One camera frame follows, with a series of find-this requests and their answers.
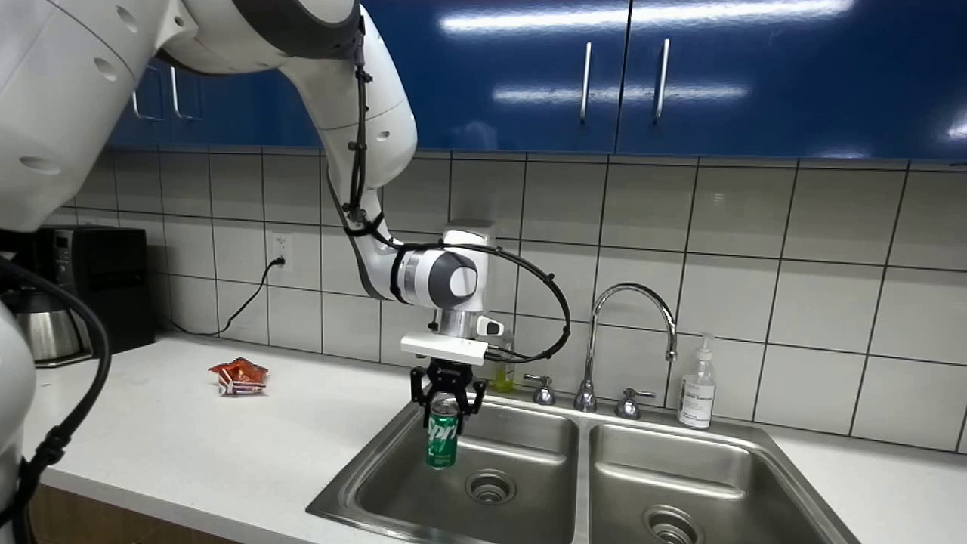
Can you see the chrome faucet knob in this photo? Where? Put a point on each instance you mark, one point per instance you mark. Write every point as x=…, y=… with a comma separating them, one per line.
x=629, y=406
x=541, y=391

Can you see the chrome gooseneck faucet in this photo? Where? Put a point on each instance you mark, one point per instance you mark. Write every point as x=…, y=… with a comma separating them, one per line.
x=589, y=389

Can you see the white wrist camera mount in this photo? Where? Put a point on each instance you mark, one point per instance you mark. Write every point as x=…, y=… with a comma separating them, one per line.
x=443, y=348

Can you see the wooden base cabinet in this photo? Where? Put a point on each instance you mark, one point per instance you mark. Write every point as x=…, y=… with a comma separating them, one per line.
x=130, y=523

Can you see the white wall outlet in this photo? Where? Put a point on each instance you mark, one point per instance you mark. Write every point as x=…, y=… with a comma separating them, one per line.
x=280, y=247

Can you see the coffee carafe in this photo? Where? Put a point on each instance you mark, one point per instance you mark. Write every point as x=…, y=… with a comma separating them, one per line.
x=50, y=333

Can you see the blue upper cabinet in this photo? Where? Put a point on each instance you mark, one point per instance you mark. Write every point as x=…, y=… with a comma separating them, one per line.
x=804, y=61

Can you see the stainless steel double sink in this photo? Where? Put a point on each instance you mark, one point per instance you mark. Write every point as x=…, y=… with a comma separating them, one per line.
x=564, y=455

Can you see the green dish soap bottle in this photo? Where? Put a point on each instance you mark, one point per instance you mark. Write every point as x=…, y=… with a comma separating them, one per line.
x=503, y=382

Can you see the clear soap pump bottle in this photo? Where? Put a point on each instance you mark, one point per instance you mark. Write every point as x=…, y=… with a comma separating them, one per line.
x=695, y=396

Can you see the orange snack bag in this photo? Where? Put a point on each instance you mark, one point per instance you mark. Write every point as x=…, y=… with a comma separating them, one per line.
x=241, y=377

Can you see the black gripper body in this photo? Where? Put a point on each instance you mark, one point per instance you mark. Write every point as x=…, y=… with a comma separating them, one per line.
x=446, y=377

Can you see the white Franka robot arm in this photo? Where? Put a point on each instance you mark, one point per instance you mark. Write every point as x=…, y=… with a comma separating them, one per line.
x=373, y=132

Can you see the green soda can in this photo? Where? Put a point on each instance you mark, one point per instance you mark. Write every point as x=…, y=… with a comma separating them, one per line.
x=443, y=440

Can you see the sink drain strainer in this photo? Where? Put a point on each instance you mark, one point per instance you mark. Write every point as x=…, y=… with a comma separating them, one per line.
x=491, y=489
x=673, y=526

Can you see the black coffee maker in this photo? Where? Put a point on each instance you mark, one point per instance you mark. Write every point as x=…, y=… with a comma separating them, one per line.
x=116, y=281

